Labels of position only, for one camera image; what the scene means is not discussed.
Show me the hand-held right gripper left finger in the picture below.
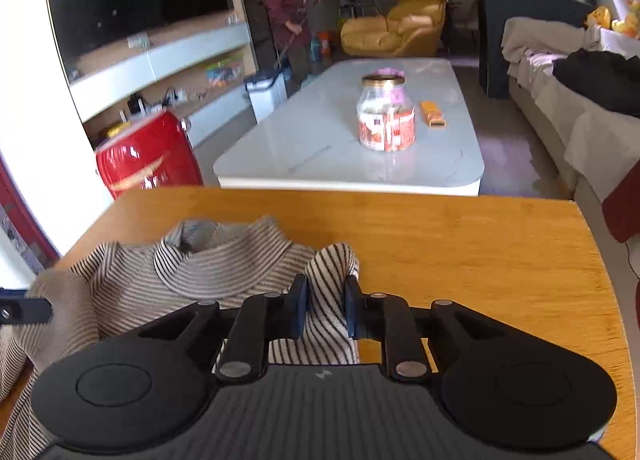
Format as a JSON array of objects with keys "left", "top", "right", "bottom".
[{"left": 135, "top": 274, "right": 309, "bottom": 385}]

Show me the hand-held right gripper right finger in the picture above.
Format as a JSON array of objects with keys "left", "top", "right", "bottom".
[{"left": 343, "top": 274, "right": 502, "bottom": 384}]

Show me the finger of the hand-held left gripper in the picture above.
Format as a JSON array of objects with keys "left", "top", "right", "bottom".
[{"left": 0, "top": 290, "right": 54, "bottom": 326}]

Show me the striped long-sleeve shirt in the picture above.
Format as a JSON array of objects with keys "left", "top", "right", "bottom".
[{"left": 0, "top": 215, "right": 362, "bottom": 447}]

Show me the white coffee table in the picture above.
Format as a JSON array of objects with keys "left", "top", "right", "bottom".
[{"left": 212, "top": 58, "right": 486, "bottom": 197}]

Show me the glass jar with gold lid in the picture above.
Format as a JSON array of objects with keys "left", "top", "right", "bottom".
[{"left": 356, "top": 74, "right": 417, "bottom": 153}]

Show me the red suitcase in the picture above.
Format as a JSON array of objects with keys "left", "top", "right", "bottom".
[{"left": 95, "top": 110, "right": 205, "bottom": 199}]

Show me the orange snack packet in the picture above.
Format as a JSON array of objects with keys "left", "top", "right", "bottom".
[{"left": 419, "top": 100, "right": 447, "bottom": 129}]

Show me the white trash bin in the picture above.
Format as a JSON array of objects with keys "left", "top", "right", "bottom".
[{"left": 243, "top": 72, "right": 290, "bottom": 123}]

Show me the grey sofa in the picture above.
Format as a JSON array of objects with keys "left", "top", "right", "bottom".
[{"left": 501, "top": 17, "right": 640, "bottom": 291}]

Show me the yellow leather armchair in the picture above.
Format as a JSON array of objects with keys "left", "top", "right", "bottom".
[{"left": 340, "top": 0, "right": 453, "bottom": 58}]

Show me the dark red coat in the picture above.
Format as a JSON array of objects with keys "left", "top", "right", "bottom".
[{"left": 602, "top": 165, "right": 640, "bottom": 245}]

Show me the beige blanket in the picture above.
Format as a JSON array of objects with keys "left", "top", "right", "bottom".
[{"left": 501, "top": 17, "right": 603, "bottom": 79}]

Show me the dark fish tank cabinet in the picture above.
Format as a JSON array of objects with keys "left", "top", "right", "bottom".
[{"left": 474, "top": 0, "right": 597, "bottom": 100}]

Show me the black cloth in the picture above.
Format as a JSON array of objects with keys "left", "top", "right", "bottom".
[{"left": 552, "top": 50, "right": 640, "bottom": 119}]

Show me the orange yellow plush toy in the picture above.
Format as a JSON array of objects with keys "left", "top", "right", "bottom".
[{"left": 586, "top": 7, "right": 614, "bottom": 31}]

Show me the small plush toys group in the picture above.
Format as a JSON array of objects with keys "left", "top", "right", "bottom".
[{"left": 612, "top": 0, "right": 640, "bottom": 38}]

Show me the red wall banner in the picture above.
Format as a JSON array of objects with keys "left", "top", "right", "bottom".
[{"left": 0, "top": 155, "right": 62, "bottom": 268}]

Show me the mop handle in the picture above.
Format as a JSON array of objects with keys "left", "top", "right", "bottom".
[{"left": 273, "top": 0, "right": 324, "bottom": 73}]

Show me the television wall shelf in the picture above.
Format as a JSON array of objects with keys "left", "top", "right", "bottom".
[{"left": 67, "top": 20, "right": 254, "bottom": 151}]

